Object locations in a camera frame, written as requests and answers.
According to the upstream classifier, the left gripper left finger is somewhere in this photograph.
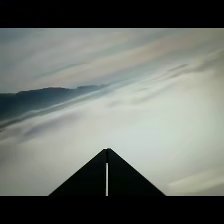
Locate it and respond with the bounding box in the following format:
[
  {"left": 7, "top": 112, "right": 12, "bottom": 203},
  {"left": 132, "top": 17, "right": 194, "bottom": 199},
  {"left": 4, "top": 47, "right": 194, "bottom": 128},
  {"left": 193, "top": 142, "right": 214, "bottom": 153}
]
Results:
[{"left": 48, "top": 148, "right": 108, "bottom": 197}]

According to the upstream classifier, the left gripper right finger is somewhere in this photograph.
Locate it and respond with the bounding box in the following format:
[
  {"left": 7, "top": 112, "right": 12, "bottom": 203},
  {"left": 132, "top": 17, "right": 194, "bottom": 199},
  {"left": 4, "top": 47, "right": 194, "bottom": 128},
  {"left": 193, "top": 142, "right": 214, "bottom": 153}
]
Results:
[{"left": 106, "top": 148, "right": 167, "bottom": 197}]

